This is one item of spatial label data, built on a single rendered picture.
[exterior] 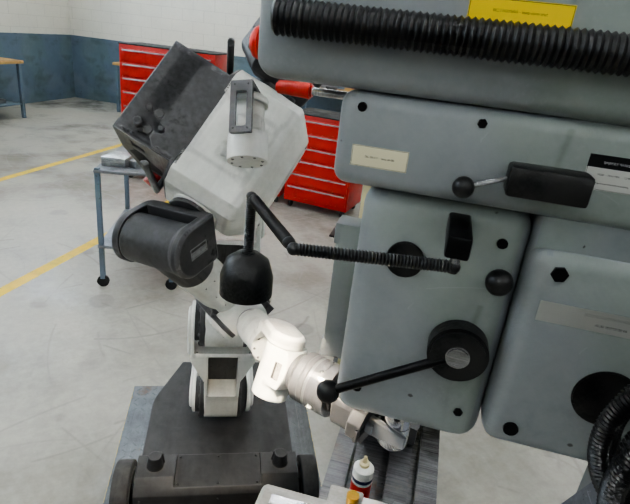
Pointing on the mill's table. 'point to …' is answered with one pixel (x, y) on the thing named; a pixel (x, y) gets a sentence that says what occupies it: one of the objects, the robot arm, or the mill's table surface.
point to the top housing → (289, 64)
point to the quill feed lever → (458, 359)
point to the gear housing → (492, 154)
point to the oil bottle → (362, 476)
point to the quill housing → (424, 305)
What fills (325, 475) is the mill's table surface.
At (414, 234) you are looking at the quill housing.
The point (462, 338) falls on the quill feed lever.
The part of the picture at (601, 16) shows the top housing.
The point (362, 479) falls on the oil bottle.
